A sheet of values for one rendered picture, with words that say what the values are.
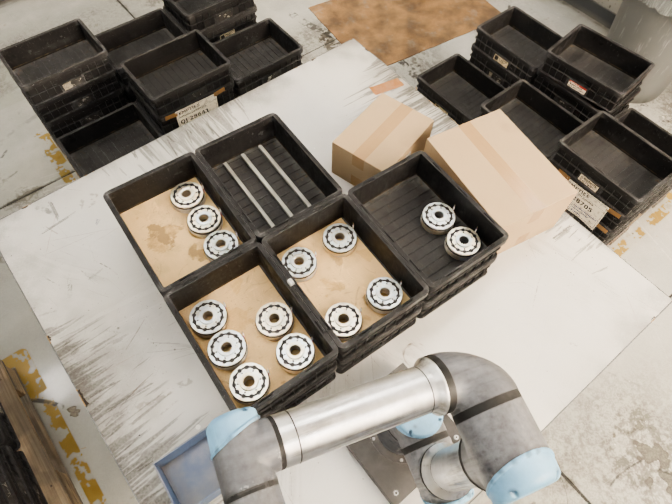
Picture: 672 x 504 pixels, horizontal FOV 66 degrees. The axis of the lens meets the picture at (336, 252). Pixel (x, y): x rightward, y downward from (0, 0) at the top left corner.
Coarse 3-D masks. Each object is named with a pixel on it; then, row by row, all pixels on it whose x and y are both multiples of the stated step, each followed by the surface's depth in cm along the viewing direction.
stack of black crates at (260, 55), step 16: (240, 32) 259; (256, 32) 265; (272, 32) 269; (224, 48) 259; (240, 48) 266; (256, 48) 268; (272, 48) 269; (288, 48) 264; (240, 64) 262; (256, 64) 262; (272, 64) 248; (288, 64) 256; (240, 80) 242; (256, 80) 250
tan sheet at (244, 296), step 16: (256, 272) 151; (224, 288) 148; (240, 288) 149; (256, 288) 149; (272, 288) 149; (192, 304) 146; (240, 304) 146; (256, 304) 146; (208, 320) 143; (240, 320) 144; (272, 320) 144; (256, 336) 141; (256, 352) 139; (272, 352) 139; (320, 352) 139; (272, 368) 137; (224, 384) 134; (272, 384) 135
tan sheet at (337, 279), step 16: (304, 240) 157; (320, 240) 157; (320, 256) 154; (352, 256) 155; (368, 256) 155; (320, 272) 152; (336, 272) 152; (352, 272) 152; (368, 272) 152; (384, 272) 152; (304, 288) 149; (320, 288) 149; (336, 288) 149; (352, 288) 149; (320, 304) 147; (352, 304) 147; (368, 320) 144
